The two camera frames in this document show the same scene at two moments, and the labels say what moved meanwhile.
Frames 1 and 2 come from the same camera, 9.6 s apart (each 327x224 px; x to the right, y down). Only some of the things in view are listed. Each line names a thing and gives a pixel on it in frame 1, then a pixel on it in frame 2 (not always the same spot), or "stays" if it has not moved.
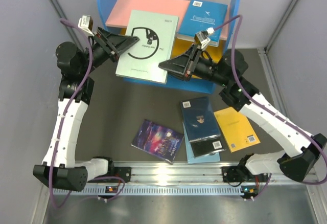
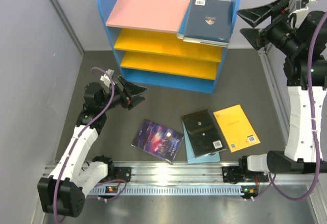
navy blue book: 200,119 -> 209,20
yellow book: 235,129 stays
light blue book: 210,157 stays
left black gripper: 114,44 -> 131,90
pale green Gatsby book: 157,34 -> 205,42
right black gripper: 177,66 -> 279,12
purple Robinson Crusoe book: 160,141 stays
